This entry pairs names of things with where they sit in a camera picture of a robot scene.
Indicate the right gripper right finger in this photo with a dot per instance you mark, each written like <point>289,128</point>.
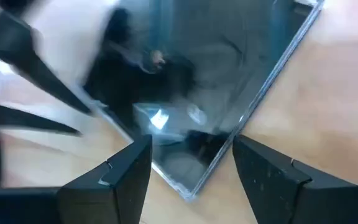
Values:
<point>266,186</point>

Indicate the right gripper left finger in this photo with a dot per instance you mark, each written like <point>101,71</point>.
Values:
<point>126,186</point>

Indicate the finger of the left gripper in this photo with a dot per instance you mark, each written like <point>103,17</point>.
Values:
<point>11,116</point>
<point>42,65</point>

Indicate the grey jewel case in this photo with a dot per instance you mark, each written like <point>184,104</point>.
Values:
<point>213,77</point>

